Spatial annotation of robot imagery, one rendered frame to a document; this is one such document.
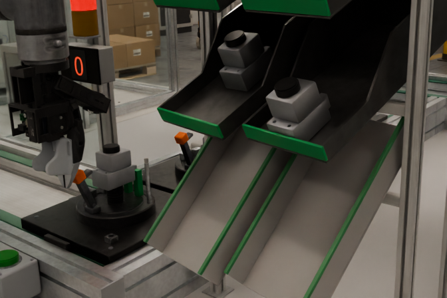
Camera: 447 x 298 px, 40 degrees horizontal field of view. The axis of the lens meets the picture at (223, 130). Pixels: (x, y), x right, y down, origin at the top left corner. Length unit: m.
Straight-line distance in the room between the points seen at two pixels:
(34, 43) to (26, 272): 0.35
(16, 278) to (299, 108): 0.53
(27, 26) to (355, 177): 0.51
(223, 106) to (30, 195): 0.67
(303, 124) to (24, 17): 0.45
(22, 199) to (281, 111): 0.79
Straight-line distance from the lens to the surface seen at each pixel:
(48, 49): 0.95
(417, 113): 0.77
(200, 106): 0.87
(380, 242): 1.26
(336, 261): 0.76
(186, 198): 0.93
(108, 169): 1.08
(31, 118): 0.96
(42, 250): 1.07
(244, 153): 0.93
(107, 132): 1.32
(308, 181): 0.86
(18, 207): 1.36
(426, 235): 1.30
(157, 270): 1.01
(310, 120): 0.73
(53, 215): 1.15
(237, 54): 0.84
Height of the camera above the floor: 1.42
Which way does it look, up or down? 17 degrees down
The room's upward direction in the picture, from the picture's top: 2 degrees counter-clockwise
